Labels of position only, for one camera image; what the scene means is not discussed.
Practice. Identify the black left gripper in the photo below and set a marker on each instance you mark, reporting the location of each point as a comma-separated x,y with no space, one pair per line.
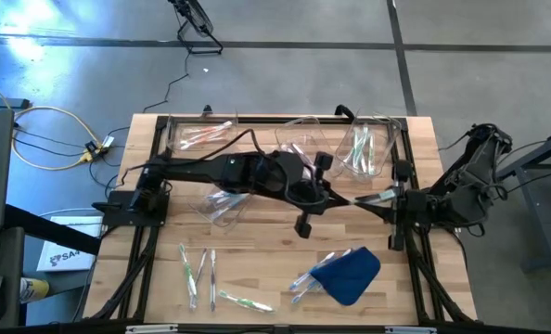
315,197

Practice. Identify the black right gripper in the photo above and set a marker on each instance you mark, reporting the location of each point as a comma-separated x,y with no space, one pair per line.
417,204

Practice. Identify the clear plastic bin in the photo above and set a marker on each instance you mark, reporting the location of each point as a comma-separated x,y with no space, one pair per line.
303,127
177,121
231,222
389,139

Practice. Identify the dark blue cloth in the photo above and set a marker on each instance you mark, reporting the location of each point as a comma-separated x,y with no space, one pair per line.
345,276

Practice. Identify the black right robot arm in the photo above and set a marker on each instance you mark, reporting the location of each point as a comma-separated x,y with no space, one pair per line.
470,176

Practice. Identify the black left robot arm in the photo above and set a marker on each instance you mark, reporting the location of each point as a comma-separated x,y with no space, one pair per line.
201,169

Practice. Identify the white toothbrush in wrapper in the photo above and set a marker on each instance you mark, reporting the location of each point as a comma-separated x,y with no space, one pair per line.
347,251

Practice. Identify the white label box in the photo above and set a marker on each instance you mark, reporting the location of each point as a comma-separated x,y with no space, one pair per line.
67,260

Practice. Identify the yellow drink can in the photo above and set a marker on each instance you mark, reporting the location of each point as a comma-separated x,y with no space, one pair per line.
34,290

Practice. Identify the black side desk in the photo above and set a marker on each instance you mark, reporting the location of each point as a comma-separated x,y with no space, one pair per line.
6,260

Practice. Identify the dark grey power strip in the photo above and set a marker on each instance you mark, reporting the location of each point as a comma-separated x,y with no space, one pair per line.
2,103

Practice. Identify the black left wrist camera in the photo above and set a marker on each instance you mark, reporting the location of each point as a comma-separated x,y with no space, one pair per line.
298,169

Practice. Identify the silver aluminium bracket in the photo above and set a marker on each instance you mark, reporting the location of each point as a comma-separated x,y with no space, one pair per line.
150,329
410,330

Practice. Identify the grey metal desk frame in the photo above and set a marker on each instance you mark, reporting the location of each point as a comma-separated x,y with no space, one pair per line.
535,209

